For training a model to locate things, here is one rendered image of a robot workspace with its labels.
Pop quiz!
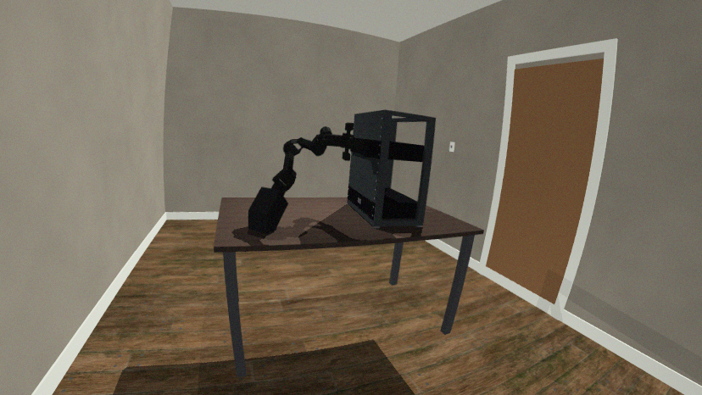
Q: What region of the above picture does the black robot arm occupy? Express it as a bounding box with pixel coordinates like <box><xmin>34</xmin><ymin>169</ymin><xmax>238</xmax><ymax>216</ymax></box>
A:
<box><xmin>272</xmin><ymin>126</ymin><xmax>353</xmax><ymax>195</ymax></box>

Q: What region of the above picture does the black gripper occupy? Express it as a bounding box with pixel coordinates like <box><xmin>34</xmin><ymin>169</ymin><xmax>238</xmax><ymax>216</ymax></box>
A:
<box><xmin>334</xmin><ymin>123</ymin><xmax>365</xmax><ymax>161</ymax></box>

